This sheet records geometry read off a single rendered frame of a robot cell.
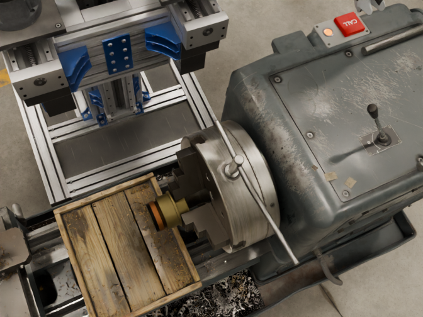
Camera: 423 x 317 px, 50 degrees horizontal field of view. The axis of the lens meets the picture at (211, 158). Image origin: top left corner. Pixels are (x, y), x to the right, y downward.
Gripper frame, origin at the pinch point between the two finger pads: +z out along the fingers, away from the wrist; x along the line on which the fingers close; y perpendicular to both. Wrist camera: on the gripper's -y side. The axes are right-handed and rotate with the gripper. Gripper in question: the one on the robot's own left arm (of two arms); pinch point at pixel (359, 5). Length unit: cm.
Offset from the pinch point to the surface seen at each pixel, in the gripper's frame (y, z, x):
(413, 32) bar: 9.2, 5.4, 13.2
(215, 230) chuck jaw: 32, 21, -52
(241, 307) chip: 49, 77, -44
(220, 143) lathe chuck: 16.6, 10.3, -44.6
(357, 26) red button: 1.8, 6.3, 1.0
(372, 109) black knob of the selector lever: 28.4, -6.8, -18.2
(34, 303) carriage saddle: 27, 40, -99
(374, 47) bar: 9.5, 5.4, 1.0
